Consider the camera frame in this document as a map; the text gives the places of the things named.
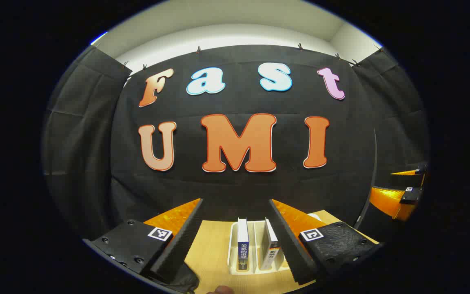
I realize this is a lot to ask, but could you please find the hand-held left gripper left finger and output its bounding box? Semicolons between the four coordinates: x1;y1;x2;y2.
83;199;204;284

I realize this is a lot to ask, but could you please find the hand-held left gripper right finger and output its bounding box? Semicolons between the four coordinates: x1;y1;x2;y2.
268;199;382;285

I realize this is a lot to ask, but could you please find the white cover book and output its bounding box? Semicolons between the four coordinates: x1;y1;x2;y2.
259;229;280;271

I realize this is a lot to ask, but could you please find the white bookshelf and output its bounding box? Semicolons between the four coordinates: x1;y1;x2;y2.
227;212;323;275

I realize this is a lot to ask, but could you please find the black schoolbag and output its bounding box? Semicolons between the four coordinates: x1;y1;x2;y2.
153;261;200;294

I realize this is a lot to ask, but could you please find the blue cover book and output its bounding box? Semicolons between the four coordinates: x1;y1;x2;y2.
237;218;250;271

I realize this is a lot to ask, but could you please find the black backdrop cloth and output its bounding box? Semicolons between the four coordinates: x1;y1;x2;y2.
41;44;429;242

